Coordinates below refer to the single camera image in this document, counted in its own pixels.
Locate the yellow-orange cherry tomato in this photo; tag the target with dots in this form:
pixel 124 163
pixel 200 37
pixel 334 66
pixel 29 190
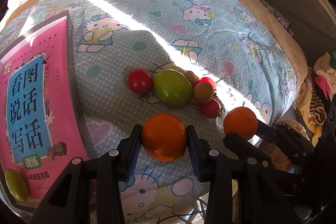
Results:
pixel 203 92

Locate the striped clothes pile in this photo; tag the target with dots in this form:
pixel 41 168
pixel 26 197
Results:
pixel 315 93

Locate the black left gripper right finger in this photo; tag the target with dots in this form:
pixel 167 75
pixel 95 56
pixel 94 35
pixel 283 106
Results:
pixel 261 187

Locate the small red cherry tomato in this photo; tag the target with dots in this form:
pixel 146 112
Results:
pixel 207 80
pixel 211 109

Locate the pink book in tray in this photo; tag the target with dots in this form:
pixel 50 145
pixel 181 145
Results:
pixel 34 113

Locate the large green tomato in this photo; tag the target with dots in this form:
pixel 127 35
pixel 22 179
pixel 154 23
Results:
pixel 172 88

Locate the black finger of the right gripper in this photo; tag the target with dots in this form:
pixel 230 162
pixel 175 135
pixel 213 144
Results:
pixel 310 186

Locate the orange tangerine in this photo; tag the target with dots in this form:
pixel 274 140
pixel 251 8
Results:
pixel 164 137
pixel 241 121

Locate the large red tomato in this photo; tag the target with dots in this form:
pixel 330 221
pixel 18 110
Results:
pixel 140 81

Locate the small orange tomato behind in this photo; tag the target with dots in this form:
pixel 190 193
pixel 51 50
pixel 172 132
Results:
pixel 192 77

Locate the hello kitty bed sheet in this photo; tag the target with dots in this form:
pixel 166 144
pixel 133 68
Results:
pixel 65 63

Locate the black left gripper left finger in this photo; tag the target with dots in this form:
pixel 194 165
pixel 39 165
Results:
pixel 68 199

